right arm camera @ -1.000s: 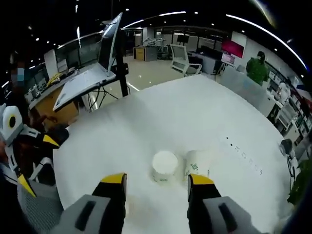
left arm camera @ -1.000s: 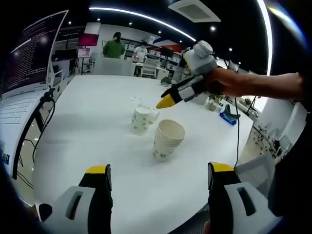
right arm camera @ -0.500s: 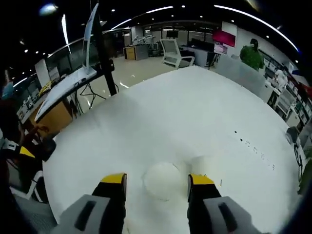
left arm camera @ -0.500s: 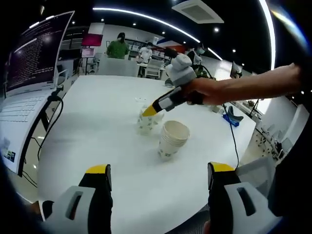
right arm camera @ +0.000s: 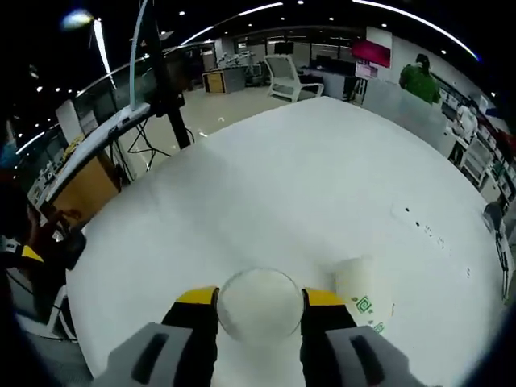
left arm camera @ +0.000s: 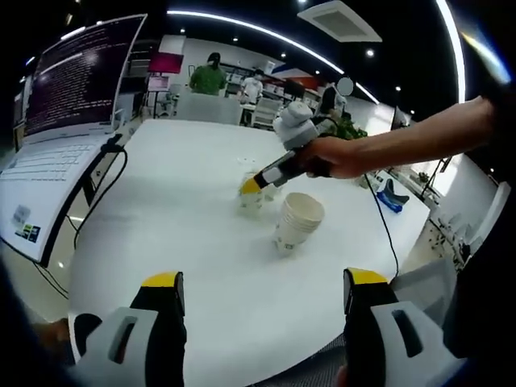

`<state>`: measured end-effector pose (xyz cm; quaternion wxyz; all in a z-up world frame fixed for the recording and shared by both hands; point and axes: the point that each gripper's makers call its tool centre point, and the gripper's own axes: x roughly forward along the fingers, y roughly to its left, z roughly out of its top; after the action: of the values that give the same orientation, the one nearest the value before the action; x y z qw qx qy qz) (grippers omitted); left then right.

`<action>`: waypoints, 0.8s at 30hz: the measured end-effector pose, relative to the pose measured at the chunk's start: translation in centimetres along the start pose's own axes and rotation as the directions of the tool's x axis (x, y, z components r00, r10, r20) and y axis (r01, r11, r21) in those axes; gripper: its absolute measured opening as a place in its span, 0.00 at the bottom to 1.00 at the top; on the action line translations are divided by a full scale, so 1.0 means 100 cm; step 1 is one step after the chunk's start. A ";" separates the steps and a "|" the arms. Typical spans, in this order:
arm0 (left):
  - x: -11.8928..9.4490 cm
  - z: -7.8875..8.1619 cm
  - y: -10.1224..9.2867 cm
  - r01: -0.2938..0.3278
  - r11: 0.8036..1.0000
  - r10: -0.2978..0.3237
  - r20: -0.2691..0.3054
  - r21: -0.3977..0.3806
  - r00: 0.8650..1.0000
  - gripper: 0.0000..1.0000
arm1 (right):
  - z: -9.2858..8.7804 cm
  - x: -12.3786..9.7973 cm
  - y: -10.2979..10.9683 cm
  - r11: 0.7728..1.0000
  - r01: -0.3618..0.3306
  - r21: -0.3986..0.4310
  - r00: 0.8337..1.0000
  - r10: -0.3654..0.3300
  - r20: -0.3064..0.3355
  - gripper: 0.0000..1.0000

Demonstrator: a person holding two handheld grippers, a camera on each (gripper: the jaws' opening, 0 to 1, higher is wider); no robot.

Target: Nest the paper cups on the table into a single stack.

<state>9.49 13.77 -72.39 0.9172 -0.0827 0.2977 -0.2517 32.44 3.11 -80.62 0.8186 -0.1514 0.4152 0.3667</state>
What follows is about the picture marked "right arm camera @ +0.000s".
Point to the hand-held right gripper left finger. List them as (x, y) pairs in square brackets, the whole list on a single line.
[(161, 354)]

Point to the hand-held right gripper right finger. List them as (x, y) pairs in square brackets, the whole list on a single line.
[(354, 359)]

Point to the white printed paper cup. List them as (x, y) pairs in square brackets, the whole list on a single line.
[(363, 282), (260, 310)]

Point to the person's left hand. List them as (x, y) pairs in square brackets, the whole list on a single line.
[(52, 225)]

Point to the brown wooden cabinet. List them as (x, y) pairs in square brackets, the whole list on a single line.
[(80, 189)]

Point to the grey mesh office chair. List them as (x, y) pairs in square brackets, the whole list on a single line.
[(52, 354)]

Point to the silver laptop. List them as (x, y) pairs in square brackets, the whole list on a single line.
[(101, 133)]

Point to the white table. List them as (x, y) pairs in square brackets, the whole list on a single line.
[(282, 181)]

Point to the grey round device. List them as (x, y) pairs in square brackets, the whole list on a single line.
[(493, 215)]

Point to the grey cabinet with yellow trim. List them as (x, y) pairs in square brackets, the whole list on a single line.
[(223, 78)]

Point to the white shelf unit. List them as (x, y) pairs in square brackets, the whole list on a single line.
[(479, 161)]

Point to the grey chair backrest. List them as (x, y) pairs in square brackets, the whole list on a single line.
[(387, 101)]

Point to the white office chair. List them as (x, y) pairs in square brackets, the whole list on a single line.
[(290, 80)]

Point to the pink wall screen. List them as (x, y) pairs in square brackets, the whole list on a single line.
[(371, 52)]

